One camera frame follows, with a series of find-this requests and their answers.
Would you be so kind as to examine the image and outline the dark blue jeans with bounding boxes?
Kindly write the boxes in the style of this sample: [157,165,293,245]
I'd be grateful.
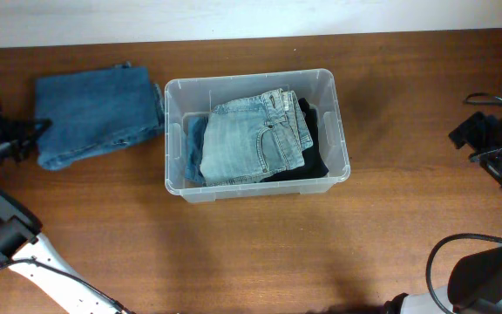
[35,64,165,171]

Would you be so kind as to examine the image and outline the small blue denim shorts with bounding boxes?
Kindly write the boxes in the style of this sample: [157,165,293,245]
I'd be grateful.
[185,116,208,185]

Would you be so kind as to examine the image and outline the black garment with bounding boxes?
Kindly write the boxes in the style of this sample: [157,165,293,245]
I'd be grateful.
[262,98,329,182]

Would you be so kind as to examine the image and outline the light blue jeans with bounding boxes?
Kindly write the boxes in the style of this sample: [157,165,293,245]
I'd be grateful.
[200,89,313,186]

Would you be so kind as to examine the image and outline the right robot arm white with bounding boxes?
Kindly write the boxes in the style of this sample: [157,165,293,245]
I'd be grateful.
[380,92,502,314]

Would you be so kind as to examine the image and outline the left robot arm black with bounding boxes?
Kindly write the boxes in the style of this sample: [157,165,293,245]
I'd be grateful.
[0,106,130,314]

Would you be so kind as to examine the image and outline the clear plastic storage container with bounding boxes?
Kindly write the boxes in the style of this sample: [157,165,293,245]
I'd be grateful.
[163,69,351,203]

